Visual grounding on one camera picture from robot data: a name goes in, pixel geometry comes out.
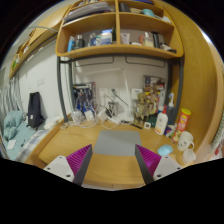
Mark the groot figurine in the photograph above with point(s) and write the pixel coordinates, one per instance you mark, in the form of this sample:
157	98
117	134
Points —
142	109

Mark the grey mouse pad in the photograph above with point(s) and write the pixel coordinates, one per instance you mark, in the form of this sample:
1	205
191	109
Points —
117	143

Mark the white lotion bottle red cap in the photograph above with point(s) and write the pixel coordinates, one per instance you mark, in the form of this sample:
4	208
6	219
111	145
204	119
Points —
161	122

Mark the white mug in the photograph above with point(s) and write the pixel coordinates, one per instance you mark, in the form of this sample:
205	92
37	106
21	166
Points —
185	141

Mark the dark blue hanging bag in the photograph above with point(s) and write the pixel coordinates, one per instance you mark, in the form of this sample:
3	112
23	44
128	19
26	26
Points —
35	118

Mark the clear plastic cup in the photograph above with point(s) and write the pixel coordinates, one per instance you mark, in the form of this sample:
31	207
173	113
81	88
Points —
188	156

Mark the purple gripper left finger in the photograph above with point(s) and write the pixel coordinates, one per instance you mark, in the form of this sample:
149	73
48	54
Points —
72	168

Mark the teal bedding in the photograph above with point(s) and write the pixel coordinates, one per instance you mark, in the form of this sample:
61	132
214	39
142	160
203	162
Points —
11	123

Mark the light blue computer mouse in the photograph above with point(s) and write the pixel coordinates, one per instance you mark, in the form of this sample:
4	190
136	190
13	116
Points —
165	150

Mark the yellow red snack canister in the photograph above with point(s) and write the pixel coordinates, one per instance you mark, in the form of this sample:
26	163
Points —
182	123

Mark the blue box on desk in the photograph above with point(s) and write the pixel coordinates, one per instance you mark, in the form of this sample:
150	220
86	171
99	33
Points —
83	94

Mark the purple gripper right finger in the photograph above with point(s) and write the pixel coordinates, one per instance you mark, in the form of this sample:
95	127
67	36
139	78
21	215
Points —
153	166

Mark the wooden shelf unit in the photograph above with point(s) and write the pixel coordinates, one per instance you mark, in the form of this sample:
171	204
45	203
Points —
103	27

